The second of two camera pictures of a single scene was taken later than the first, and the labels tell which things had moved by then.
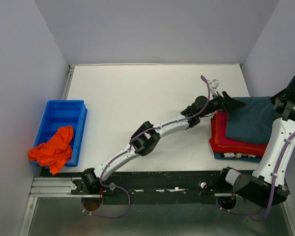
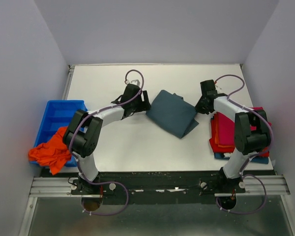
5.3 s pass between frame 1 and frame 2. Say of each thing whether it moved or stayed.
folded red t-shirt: stayed
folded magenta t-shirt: stayed
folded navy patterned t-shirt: stayed
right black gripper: moved
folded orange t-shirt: stayed
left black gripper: moved
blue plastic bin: stayed
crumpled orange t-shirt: stayed
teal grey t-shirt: moved
